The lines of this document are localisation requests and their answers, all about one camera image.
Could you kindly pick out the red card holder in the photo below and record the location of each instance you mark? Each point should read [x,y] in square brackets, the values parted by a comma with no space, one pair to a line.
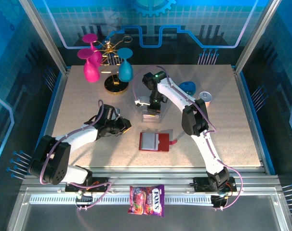
[163,143]

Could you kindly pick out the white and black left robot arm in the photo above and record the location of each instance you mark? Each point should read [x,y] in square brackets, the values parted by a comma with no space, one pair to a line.
[81,138]

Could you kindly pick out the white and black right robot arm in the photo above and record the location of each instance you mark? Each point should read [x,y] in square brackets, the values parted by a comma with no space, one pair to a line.
[175,93]

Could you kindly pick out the clear acrylic card stand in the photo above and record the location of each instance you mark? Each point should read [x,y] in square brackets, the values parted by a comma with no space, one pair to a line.
[162,118]

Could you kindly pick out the blue lid yogurt cup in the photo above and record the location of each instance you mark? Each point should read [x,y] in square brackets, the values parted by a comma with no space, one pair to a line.
[188,87]

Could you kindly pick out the gold wine glass rack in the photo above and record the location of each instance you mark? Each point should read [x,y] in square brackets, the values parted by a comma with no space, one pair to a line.
[114,86]

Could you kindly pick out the teal wine glass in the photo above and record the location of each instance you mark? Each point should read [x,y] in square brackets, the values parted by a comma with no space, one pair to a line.
[125,71]

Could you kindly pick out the large pink wine glass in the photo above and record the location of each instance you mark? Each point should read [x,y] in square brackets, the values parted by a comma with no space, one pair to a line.
[91,72]

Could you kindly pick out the purple candy bag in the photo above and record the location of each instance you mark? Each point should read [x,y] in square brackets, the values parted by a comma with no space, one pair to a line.
[147,199]

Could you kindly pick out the small pink wine glass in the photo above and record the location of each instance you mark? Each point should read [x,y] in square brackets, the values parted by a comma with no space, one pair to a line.
[89,37]

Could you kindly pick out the aluminium table rail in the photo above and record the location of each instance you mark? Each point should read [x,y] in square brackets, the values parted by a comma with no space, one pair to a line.
[148,176]

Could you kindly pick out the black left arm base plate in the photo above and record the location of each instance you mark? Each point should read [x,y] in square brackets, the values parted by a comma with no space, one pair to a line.
[102,181]

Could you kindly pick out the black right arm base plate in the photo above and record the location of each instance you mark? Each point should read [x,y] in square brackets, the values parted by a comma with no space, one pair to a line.
[200,184]

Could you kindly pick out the aluminium frame post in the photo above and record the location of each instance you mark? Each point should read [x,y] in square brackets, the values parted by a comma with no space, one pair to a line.
[44,36]
[256,36]

